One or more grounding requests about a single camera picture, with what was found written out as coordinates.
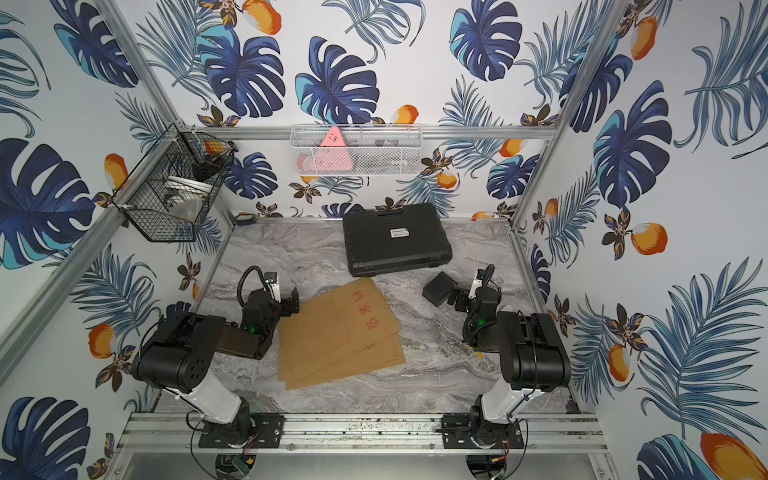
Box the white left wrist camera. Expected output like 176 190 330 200
263 271 281 302

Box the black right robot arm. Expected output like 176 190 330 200
439 264 571 451

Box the black plastic tool case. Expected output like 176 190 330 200
342 203 453 277

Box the brown kraft file bag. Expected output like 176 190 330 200
281 278 401 368

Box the small black box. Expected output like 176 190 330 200
422 272 458 307

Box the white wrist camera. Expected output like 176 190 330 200
468 269 485 299
263 271 281 302

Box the clear wall shelf basket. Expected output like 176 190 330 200
289 124 424 177

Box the pink triangular item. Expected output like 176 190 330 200
297 126 354 174

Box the black wire basket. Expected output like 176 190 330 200
112 124 238 243

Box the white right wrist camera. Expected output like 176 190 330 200
468 269 485 299

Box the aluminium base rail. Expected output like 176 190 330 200
117 413 608 455

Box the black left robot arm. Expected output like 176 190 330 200
132 265 300 451

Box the black round tape roll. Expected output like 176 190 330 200
233 213 256 226

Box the brown file bag stack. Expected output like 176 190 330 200
278 314 405 390

